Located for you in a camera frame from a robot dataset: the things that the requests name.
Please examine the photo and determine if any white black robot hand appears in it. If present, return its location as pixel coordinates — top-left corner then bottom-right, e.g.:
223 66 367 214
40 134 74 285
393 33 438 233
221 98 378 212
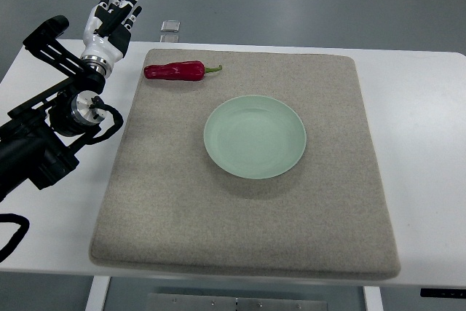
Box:
81 0 142 74

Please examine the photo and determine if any red pepper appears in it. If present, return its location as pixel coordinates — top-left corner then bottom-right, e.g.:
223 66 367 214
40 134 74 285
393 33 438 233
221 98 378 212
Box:
143 60 223 82

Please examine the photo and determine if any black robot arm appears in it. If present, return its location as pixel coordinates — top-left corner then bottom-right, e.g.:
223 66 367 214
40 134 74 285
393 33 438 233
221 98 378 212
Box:
1 15 123 197

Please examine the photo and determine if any metal floor plate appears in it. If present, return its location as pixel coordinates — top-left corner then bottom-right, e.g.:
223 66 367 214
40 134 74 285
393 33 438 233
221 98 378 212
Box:
160 20 181 33

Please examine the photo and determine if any light green plate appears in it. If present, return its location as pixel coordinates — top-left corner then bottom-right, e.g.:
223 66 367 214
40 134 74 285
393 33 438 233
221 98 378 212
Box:
203 95 307 180

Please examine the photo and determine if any beige felt mat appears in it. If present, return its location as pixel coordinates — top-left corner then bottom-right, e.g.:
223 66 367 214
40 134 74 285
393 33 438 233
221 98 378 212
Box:
90 49 400 280

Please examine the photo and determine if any white table leg left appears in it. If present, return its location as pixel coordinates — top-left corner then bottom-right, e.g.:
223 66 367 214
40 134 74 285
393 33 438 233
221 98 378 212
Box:
84 276 111 311

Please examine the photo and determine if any white table leg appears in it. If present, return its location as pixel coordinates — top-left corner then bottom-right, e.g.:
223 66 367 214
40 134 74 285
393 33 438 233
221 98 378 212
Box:
84 276 111 311
363 286 384 311

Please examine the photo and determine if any white table leg right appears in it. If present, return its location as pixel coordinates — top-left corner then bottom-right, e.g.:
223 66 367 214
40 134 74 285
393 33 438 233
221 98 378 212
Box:
363 286 384 311

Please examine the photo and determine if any black table control panel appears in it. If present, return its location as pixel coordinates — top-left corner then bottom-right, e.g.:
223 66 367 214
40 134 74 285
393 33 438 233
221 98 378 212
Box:
420 288 466 299

